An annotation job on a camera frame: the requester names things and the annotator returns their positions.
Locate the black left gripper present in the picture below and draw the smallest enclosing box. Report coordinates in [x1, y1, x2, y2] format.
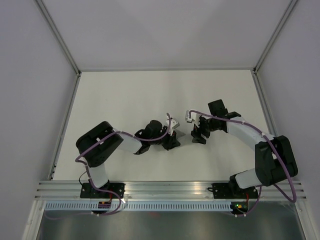
[149, 125, 180, 151]

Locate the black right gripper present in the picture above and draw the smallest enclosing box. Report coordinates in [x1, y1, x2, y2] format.
[190, 115, 218, 145]

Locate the grey cloth napkin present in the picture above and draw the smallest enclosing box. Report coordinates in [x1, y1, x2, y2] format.
[175, 130, 186, 139]

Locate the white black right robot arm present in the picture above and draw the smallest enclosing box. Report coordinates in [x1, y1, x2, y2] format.
[185, 99, 298, 198]

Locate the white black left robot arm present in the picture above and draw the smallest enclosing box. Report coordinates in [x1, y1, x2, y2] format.
[75, 117, 181, 198]

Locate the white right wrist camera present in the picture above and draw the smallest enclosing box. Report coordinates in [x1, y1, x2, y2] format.
[185, 109, 202, 129]

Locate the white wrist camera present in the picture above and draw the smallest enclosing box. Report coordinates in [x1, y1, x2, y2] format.
[166, 113, 180, 136]
[185, 109, 202, 129]

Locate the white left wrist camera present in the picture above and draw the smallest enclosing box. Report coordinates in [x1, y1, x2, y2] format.
[166, 113, 180, 136]

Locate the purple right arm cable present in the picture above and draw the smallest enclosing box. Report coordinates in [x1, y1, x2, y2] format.
[188, 109, 298, 218]

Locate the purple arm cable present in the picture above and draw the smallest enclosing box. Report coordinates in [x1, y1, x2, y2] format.
[188, 109, 298, 218]
[44, 112, 173, 221]

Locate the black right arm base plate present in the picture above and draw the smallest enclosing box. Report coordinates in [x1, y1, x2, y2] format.
[207, 182, 259, 200]

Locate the white slotted cable duct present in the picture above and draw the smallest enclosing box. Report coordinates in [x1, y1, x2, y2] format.
[44, 200, 232, 212]

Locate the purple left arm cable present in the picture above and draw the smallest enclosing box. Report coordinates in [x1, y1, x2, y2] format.
[44, 112, 173, 221]

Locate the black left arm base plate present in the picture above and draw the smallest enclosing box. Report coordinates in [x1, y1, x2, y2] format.
[80, 182, 125, 199]

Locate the aluminium frame rail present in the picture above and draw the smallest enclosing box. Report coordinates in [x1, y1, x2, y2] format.
[33, 181, 308, 201]

